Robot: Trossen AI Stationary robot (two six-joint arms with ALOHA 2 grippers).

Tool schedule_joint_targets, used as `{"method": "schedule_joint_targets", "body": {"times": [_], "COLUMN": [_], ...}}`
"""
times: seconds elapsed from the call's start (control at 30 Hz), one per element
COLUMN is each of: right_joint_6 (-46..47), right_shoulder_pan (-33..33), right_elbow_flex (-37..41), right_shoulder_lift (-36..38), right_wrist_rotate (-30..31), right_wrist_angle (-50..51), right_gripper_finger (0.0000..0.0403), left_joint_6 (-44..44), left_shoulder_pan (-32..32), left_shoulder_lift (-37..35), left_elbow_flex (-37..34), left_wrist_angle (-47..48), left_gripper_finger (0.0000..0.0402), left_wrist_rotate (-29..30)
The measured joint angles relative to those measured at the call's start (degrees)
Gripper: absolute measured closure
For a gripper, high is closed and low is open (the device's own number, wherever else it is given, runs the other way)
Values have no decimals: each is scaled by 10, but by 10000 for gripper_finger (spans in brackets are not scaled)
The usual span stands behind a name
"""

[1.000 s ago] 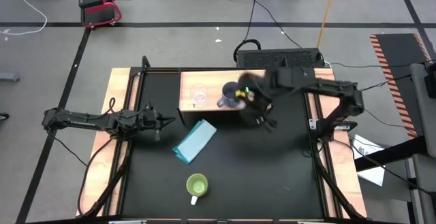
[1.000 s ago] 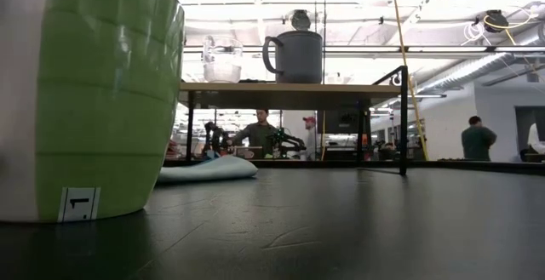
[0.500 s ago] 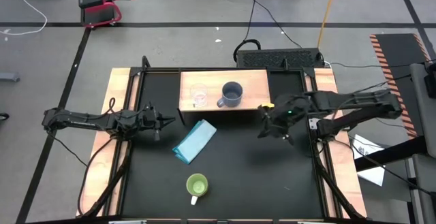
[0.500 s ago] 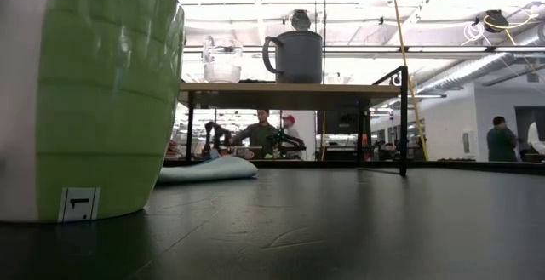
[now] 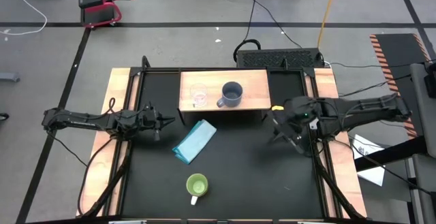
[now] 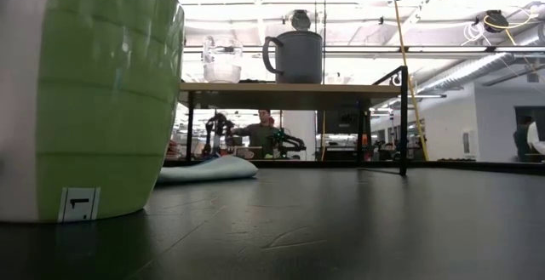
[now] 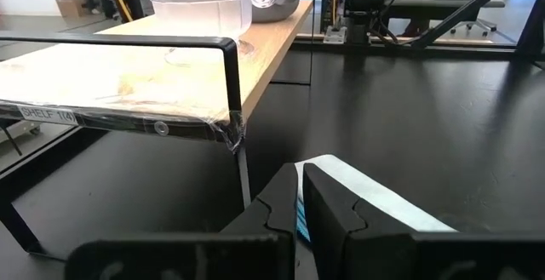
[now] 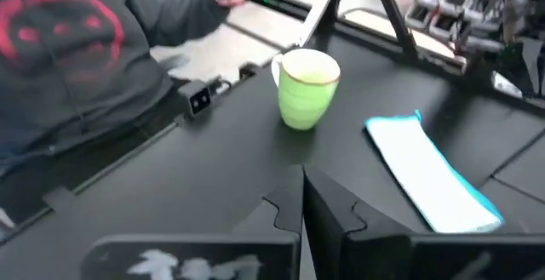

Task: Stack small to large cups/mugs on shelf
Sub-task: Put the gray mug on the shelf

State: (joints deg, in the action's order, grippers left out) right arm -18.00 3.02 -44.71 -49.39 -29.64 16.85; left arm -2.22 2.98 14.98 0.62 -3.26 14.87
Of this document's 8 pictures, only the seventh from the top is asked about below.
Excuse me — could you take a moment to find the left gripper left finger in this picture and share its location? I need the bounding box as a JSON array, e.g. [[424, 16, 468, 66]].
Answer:
[[221, 163, 298, 280]]

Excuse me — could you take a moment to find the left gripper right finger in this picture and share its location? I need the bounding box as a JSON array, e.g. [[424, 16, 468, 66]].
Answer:
[[302, 163, 421, 280]]

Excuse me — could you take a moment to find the clear plastic measuring cup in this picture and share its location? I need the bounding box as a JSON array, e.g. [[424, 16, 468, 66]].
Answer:
[[142, 0, 284, 66]]

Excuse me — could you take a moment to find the wooden shelf with black legs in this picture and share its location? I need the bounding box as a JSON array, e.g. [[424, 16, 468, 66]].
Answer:
[[0, 0, 314, 256]]

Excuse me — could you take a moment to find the white shelf label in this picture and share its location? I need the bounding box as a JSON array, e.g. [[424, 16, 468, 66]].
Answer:
[[16, 104, 80, 127]]

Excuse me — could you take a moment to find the light blue folded cloth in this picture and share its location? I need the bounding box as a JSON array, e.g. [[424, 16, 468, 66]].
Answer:
[[293, 154, 459, 243]]

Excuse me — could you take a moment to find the office chair base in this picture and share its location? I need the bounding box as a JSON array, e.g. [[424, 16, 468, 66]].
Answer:
[[449, 16, 500, 39]]

